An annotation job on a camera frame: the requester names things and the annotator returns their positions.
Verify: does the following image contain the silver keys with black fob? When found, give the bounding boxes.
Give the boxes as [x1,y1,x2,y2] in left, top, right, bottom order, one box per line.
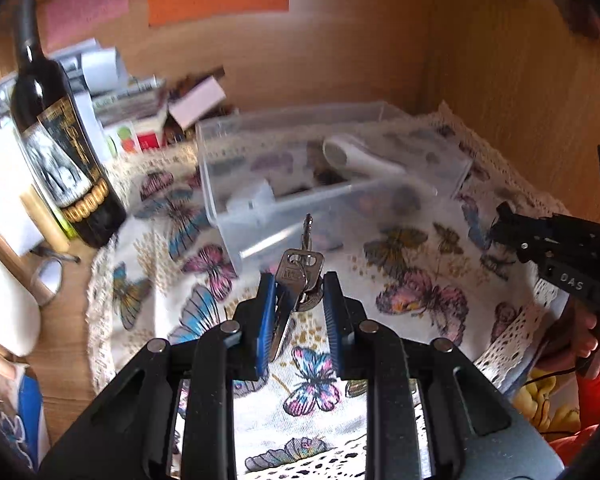
[268,214,324,362]

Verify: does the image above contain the white handheld luggage scale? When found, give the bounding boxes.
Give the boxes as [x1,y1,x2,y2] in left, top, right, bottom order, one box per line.
[322,133,438,197]

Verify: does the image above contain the person's right hand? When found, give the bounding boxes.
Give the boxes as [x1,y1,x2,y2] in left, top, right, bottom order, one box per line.
[552,302,598,370]

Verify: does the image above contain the yellow cloth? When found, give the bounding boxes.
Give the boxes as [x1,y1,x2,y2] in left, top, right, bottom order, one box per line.
[512,367,581,442]

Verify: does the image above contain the eyeglasses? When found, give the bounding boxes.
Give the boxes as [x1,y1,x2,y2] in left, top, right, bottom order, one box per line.
[30,245,81,307]

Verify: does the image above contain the clear plastic storage box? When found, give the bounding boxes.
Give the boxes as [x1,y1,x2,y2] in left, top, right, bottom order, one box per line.
[196,102,471,273]

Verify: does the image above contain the dark wine bottle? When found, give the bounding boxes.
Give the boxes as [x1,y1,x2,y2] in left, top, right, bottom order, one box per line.
[10,0,126,248]

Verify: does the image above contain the stack of books and papers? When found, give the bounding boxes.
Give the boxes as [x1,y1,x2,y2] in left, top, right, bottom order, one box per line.
[0,37,236,154]

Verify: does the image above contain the small white box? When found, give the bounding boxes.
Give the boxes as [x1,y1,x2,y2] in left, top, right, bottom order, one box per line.
[169,76,226,130]

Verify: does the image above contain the pink sticky note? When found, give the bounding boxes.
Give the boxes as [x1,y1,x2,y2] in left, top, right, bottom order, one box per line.
[43,0,130,48]

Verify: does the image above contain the black cable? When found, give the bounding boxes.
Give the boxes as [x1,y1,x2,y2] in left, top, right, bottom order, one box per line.
[521,364,581,436]

